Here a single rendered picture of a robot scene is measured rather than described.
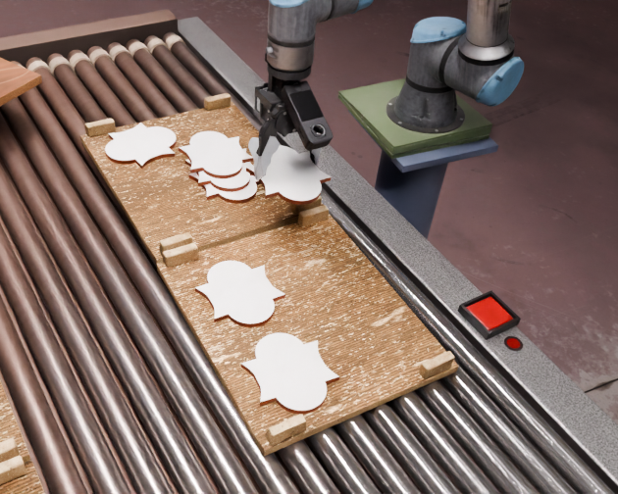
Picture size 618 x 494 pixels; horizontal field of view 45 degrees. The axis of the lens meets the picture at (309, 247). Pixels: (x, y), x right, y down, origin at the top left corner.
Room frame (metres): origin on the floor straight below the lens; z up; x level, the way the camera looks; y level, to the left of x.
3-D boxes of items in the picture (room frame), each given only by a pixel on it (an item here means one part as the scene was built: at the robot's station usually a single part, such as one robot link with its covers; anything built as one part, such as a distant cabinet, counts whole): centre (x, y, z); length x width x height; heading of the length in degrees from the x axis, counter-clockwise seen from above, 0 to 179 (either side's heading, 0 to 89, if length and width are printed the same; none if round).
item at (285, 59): (1.08, 0.07, 1.28); 0.08 x 0.08 x 0.05
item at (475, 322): (0.90, -0.33, 0.92); 0.08 x 0.08 x 0.02; 37
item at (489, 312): (0.90, -0.33, 0.92); 0.06 x 0.06 x 0.01; 37
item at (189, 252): (0.92, 0.22, 0.95); 0.06 x 0.02 x 0.03; 125
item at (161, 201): (1.18, 0.24, 0.93); 0.41 x 0.35 x 0.02; 36
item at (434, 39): (1.57, -0.23, 1.07); 0.13 x 0.12 x 0.14; 47
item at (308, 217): (1.07, 0.00, 0.95); 0.06 x 0.02 x 0.03; 125
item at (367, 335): (0.84, 0.00, 0.93); 0.41 x 0.35 x 0.02; 35
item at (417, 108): (1.57, -0.23, 0.95); 0.15 x 0.15 x 0.10
